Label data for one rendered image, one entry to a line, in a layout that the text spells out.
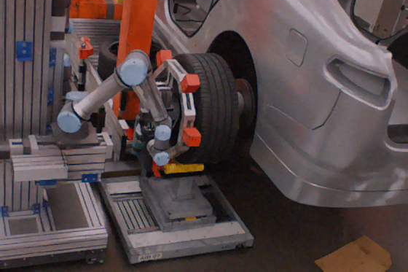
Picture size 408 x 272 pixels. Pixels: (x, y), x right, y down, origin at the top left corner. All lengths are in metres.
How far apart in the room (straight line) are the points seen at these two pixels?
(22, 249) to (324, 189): 1.63
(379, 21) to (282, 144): 5.24
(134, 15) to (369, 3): 5.07
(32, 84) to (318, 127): 1.45
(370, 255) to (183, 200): 1.34
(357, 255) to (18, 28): 2.59
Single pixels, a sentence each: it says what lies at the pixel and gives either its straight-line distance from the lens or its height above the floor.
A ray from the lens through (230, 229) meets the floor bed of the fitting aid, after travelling 3.80.
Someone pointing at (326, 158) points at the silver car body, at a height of 1.07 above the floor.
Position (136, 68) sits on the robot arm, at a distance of 2.65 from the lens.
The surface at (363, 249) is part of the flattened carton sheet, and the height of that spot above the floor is 0.01.
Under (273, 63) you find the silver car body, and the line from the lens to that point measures 3.05.
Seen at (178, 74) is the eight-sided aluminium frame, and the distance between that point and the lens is 3.18.
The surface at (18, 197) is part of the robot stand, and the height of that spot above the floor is 0.33.
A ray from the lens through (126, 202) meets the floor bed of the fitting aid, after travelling 3.88.
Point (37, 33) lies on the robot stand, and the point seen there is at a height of 1.32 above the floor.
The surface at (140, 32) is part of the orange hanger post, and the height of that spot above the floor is 1.15.
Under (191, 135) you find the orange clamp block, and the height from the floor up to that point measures 0.88.
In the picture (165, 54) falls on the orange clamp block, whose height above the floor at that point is 1.11.
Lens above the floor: 2.39
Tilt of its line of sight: 30 degrees down
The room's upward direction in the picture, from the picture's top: 11 degrees clockwise
